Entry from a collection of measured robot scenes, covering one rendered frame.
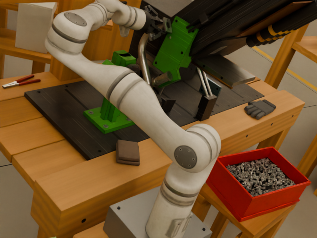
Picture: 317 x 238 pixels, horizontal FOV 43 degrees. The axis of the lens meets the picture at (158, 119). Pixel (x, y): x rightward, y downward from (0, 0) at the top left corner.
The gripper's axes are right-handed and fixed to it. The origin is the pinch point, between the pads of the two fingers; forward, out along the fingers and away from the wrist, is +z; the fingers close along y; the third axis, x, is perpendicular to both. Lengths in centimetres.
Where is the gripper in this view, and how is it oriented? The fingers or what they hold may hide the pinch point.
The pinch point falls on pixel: (161, 27)
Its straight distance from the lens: 156.7
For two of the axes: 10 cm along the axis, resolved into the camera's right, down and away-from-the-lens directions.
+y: -1.4, -9.8, 1.1
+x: -7.9, 1.8, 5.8
